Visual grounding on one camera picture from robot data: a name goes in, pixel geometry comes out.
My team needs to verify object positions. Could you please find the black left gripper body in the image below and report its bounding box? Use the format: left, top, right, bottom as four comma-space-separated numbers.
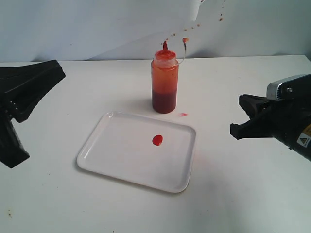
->
0, 106, 30, 168

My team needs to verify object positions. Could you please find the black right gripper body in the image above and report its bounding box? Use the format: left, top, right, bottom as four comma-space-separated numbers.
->
257, 98, 311, 160

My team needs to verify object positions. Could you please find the ketchup squeeze bottle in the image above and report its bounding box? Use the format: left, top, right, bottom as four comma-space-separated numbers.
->
151, 40, 183, 114

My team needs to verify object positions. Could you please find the red ketchup blob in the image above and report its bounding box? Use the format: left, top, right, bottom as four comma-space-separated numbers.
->
152, 134, 163, 146

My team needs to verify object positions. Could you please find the white rectangular plastic tray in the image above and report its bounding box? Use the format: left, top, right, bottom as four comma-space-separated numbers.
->
76, 112, 197, 193

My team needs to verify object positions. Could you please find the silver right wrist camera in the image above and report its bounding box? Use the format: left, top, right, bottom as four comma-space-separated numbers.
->
266, 74, 311, 101

